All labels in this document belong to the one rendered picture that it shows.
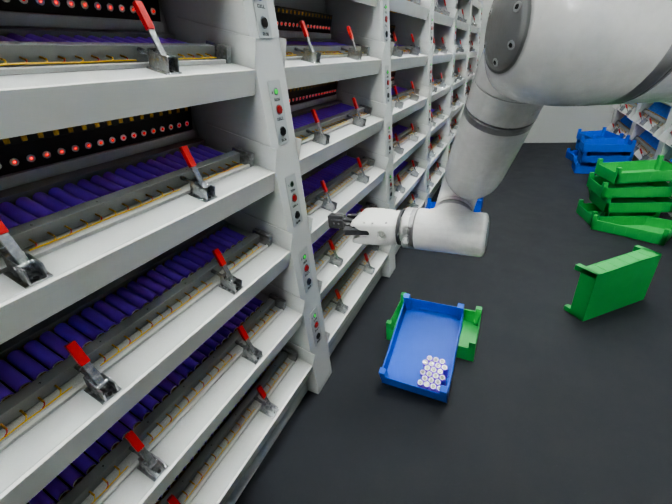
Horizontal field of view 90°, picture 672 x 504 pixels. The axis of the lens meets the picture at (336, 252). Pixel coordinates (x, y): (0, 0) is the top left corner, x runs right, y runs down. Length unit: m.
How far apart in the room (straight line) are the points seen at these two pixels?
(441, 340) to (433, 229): 0.61
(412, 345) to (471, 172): 0.77
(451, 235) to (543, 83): 0.42
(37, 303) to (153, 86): 0.31
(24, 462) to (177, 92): 0.51
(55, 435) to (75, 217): 0.28
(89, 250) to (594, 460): 1.13
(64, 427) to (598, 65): 0.65
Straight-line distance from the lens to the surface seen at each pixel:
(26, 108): 0.49
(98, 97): 0.53
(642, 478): 1.16
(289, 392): 1.00
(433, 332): 1.21
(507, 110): 0.47
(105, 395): 0.60
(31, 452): 0.60
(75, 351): 0.57
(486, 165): 0.52
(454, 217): 0.66
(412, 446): 1.04
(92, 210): 0.58
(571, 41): 0.26
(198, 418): 0.76
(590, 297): 1.46
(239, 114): 0.77
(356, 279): 1.35
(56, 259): 0.53
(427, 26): 2.03
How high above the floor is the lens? 0.89
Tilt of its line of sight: 28 degrees down
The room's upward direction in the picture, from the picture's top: 7 degrees counter-clockwise
